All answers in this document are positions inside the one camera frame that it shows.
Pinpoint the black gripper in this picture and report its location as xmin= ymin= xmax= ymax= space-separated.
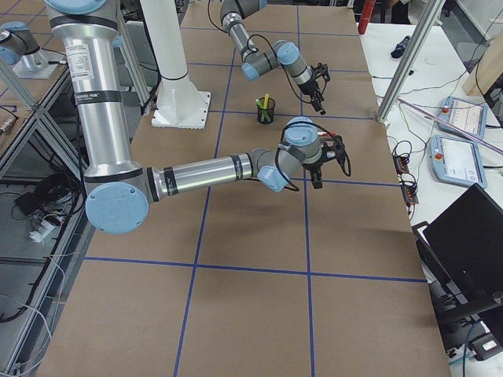
xmin=299 ymin=76 xmax=326 ymax=115
xmin=304 ymin=152 xmax=325 ymax=189

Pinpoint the yellow highlighter pen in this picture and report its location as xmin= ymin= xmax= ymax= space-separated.
xmin=263 ymin=93 xmax=270 ymax=110

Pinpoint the green highlighter pen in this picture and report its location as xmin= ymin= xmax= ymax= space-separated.
xmin=255 ymin=99 xmax=268 ymax=124

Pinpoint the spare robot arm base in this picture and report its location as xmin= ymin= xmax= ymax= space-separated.
xmin=1 ymin=21 xmax=56 ymax=79

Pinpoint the black mesh pen cup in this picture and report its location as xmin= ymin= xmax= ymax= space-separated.
xmin=255 ymin=97 xmax=276 ymax=125

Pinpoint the orange circuit board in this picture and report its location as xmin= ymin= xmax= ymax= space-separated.
xmin=393 ymin=154 xmax=409 ymax=174

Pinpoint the red fire extinguisher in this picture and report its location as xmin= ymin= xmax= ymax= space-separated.
xmin=358 ymin=0 xmax=376 ymax=35

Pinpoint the lower teach pendant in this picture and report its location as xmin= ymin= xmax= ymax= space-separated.
xmin=429 ymin=135 xmax=487 ymax=189

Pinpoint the teach pendant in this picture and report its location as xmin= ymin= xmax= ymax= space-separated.
xmin=429 ymin=135 xmax=487 ymax=189
xmin=438 ymin=96 xmax=488 ymax=138

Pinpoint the upper teach pendant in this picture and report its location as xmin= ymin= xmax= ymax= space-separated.
xmin=438 ymin=96 xmax=488 ymax=138

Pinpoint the black laptop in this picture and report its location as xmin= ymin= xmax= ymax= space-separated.
xmin=413 ymin=184 xmax=502 ymax=332

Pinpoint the black braided cable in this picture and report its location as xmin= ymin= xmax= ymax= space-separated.
xmin=274 ymin=121 xmax=353 ymax=193

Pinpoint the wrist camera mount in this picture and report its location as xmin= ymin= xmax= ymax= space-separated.
xmin=311 ymin=63 xmax=331 ymax=82

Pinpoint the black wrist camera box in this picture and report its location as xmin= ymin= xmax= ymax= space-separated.
xmin=320 ymin=135 xmax=347 ymax=165

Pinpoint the aluminium frame post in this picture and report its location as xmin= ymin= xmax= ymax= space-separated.
xmin=376 ymin=0 xmax=445 ymax=123

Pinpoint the white pedestal base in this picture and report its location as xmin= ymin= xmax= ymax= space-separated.
xmin=141 ymin=0 xmax=211 ymax=130

